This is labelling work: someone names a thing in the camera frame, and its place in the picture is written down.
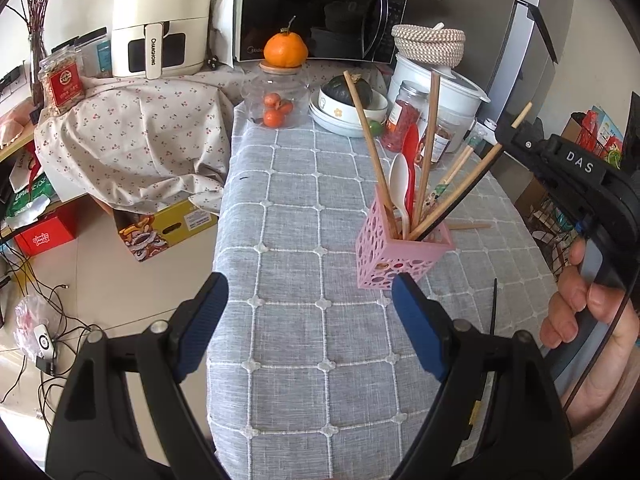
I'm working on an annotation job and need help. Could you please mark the pink perforated utensil holder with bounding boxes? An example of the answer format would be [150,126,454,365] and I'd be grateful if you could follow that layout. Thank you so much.
[356,185,457,291]

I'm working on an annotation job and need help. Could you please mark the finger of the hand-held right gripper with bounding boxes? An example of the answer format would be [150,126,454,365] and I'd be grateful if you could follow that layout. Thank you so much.
[495,121,547,172]

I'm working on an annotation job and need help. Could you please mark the glass vase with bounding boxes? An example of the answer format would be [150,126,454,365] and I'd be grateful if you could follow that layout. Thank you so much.
[27,32,50,108]

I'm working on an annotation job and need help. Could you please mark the white electric pot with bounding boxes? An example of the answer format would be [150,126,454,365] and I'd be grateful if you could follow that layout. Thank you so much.
[387,52,498,155]

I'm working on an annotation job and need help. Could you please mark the tangle of floor cables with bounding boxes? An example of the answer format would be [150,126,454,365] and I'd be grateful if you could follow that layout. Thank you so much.
[0,240,108,426]

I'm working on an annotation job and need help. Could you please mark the stacked white bowls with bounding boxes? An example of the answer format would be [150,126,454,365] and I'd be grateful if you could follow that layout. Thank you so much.
[308,95,388,138]

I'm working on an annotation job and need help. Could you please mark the stack of snack packets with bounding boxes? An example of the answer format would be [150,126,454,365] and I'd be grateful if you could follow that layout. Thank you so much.
[570,105,626,166]

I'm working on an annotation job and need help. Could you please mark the teal box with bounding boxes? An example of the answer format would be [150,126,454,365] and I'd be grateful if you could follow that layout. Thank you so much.
[95,40,114,79]

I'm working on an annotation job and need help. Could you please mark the clear plastic bag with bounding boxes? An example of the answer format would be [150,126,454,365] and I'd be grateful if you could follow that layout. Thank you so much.
[15,292,58,366]

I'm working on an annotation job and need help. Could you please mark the person's right hand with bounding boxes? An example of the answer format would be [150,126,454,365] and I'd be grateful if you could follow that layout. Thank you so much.
[539,236,640,413]

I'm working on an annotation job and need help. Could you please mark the cartoon print cardboard box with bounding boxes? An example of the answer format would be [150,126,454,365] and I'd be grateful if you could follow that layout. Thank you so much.
[112,199,220,264]

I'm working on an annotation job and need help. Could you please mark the white air fryer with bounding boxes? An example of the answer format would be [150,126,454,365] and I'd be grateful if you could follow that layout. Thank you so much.
[111,0,216,80]

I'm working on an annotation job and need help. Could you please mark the grey refrigerator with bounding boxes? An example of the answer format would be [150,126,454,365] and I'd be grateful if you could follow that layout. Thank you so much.
[440,0,576,126]

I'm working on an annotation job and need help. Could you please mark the red box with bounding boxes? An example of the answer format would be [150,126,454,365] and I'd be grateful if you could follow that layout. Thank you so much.
[14,212,77,258]

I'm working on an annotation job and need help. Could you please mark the black microwave oven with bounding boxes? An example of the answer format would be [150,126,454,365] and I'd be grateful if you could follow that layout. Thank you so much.
[232,0,408,65]

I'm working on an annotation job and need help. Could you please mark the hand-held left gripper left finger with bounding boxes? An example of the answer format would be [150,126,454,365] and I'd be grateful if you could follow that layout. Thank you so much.
[45,271,231,480]

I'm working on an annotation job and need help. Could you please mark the white plastic spoon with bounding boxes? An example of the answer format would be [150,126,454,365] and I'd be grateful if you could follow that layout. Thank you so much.
[389,152,412,240]

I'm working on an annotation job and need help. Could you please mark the glass jar with wooden lid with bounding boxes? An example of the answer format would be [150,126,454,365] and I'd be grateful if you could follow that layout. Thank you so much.
[241,60,311,130]

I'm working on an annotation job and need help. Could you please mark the plastic chopsticks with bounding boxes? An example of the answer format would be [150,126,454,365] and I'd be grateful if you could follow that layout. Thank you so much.
[422,129,488,221]

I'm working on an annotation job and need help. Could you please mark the goji berry jar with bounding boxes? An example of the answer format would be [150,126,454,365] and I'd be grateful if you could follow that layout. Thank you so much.
[382,80,431,153]

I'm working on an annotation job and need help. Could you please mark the square jar with red label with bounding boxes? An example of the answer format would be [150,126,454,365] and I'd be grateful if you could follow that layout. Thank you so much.
[39,45,85,118]

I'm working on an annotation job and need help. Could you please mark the woven basket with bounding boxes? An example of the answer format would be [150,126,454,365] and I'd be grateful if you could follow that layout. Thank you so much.
[391,24,467,68]

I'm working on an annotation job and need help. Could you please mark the grey checked tablecloth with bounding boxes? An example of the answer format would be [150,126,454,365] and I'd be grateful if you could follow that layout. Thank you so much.
[206,105,571,480]

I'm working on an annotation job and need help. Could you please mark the dried twig bunch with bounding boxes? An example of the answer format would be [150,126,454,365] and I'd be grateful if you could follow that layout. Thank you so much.
[5,0,57,41]

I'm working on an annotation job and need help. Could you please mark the dark green squash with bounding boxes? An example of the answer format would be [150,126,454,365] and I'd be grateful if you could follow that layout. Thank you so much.
[322,72,375,110]

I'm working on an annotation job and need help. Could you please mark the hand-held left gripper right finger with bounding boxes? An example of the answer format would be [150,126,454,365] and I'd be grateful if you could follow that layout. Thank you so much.
[387,272,573,480]

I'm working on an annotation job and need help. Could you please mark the large orange tangerine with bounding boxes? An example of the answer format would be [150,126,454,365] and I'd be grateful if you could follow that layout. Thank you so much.
[263,15,308,68]

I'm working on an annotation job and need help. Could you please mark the green packet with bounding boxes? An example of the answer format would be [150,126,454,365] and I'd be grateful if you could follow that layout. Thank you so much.
[5,175,56,226]

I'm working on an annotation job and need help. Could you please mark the person's right forearm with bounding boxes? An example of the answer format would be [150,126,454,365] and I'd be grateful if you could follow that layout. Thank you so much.
[570,390,637,461]

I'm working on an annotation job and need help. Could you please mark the small white device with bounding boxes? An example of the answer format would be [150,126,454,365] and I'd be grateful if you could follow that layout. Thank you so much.
[32,325,56,361]

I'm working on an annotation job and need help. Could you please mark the cherry print cloth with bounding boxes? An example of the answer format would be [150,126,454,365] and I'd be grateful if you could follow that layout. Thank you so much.
[34,57,396,211]

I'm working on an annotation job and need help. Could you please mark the red plastic spoon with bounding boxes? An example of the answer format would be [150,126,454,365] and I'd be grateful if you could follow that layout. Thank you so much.
[401,124,422,221]

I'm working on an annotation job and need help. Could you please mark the brown cardboard box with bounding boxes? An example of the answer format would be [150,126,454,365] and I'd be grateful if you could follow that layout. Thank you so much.
[515,175,551,221]

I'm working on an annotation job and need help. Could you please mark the white flower print bowl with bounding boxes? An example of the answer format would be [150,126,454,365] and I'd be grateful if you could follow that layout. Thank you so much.
[318,85,390,122]

